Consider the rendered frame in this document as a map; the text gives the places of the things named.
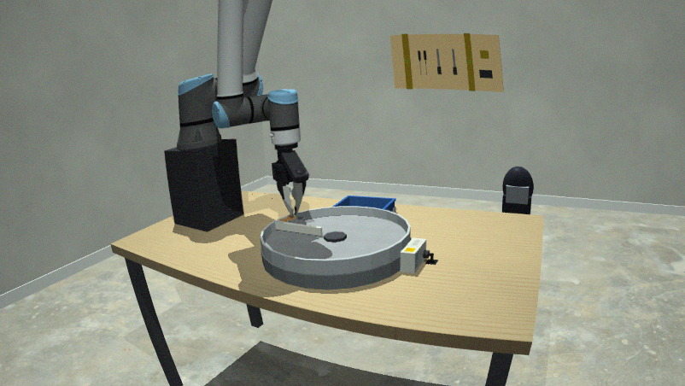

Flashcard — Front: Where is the blue open crate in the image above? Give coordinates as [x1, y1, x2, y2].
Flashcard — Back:
[333, 196, 396, 213]

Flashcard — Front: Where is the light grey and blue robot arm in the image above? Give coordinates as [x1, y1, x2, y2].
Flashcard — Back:
[177, 0, 309, 183]

